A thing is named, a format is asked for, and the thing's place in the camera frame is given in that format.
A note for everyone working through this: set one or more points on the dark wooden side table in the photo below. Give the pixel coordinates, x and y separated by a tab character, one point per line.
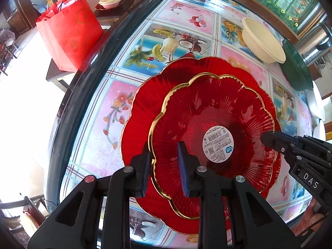
116	14

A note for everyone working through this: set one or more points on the green plate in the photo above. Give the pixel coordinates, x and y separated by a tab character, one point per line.
295	67

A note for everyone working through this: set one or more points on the wooden chair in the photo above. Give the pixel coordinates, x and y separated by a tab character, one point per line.
31	217

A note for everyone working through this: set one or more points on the gold-rimmed red plate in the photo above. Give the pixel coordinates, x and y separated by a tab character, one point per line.
220	109

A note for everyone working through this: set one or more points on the large red plate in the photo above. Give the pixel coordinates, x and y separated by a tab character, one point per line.
145	96

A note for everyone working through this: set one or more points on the small red plate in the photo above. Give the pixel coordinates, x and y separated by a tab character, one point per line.
99	7

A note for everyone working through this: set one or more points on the steel kettle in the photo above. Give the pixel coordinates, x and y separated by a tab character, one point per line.
311	44

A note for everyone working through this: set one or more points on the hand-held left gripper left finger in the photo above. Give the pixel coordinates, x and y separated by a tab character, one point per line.
147	172

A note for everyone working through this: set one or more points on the red gift bag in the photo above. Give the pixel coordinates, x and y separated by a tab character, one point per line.
72	31

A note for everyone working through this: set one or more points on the fruit printed tablecloth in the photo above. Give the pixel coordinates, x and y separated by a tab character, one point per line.
181	20

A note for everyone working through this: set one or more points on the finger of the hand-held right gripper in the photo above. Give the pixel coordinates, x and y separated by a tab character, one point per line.
275	140
316	145

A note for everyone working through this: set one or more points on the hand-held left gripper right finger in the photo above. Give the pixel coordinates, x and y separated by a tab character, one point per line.
182	170

